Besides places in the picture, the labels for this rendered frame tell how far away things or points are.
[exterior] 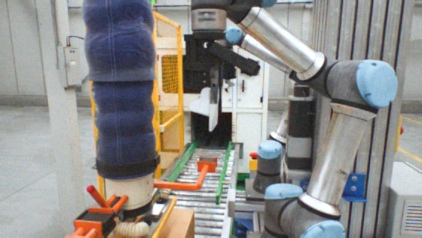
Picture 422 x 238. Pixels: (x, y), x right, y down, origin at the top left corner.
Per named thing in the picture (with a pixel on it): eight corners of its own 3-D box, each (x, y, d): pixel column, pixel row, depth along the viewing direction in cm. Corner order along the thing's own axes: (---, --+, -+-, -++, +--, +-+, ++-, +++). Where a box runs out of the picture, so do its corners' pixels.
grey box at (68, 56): (76, 85, 237) (73, 47, 231) (83, 85, 236) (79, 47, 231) (61, 86, 218) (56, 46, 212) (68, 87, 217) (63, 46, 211)
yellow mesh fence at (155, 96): (179, 182, 407) (176, 25, 366) (187, 182, 405) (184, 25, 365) (152, 229, 293) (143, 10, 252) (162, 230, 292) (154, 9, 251)
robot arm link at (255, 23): (334, 72, 97) (220, -24, 79) (362, 74, 87) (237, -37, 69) (317, 102, 97) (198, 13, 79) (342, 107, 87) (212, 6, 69)
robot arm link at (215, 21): (227, 14, 64) (224, 7, 56) (227, 35, 65) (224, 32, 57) (194, 14, 65) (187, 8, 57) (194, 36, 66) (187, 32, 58)
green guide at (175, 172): (189, 144, 390) (189, 138, 389) (197, 145, 389) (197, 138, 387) (149, 200, 235) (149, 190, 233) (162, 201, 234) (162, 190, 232)
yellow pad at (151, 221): (155, 199, 130) (155, 188, 129) (177, 200, 129) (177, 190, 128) (123, 246, 97) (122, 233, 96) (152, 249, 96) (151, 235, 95)
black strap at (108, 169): (113, 154, 123) (112, 144, 122) (166, 156, 119) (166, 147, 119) (83, 174, 101) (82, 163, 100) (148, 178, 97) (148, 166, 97)
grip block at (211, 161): (200, 165, 143) (200, 155, 142) (217, 166, 141) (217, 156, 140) (197, 172, 134) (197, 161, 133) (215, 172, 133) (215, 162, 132)
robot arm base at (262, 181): (281, 182, 152) (282, 164, 150) (285, 196, 137) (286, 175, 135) (252, 181, 154) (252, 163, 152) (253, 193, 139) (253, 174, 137)
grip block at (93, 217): (88, 223, 93) (87, 206, 92) (117, 225, 92) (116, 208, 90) (72, 239, 85) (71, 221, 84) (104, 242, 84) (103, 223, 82)
